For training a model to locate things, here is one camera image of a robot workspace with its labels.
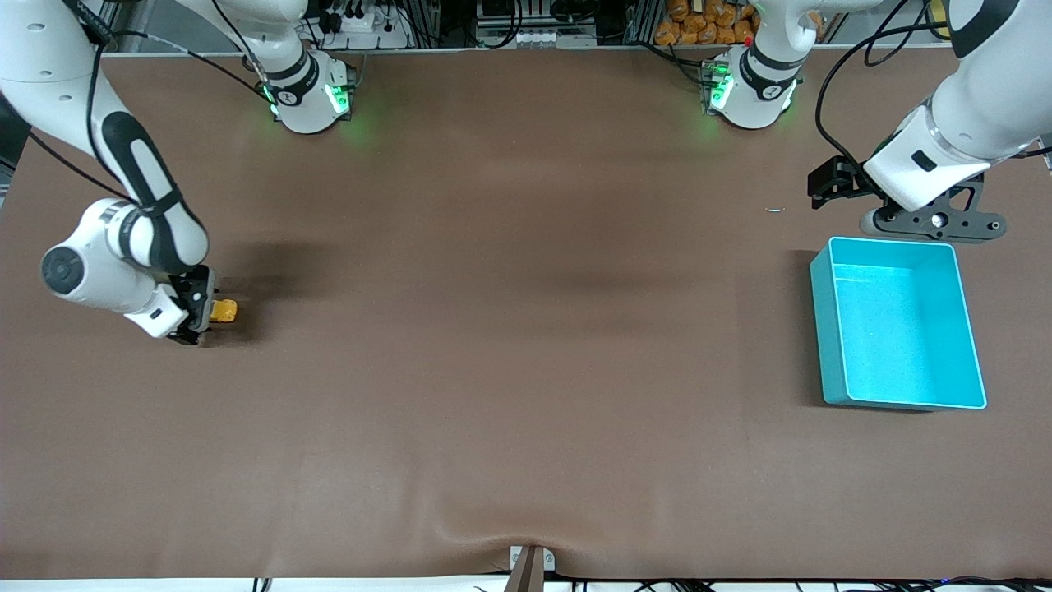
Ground turquoise plastic bin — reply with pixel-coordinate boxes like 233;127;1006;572
810;236;988;411

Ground orange snack bags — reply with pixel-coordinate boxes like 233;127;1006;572
654;0;762;47

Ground white power strip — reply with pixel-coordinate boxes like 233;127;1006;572
316;7;413;49

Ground white electronics box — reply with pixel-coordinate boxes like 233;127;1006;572
475;23;598;49

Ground brown table mat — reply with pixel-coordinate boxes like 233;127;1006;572
0;48;1052;580

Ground metal table clamp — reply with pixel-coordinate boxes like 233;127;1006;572
509;544;556;592

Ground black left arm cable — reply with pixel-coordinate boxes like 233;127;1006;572
814;0;958;165

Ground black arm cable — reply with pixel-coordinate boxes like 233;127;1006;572
29;0;268;206
814;0;958;165

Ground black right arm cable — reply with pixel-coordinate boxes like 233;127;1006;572
29;0;268;206

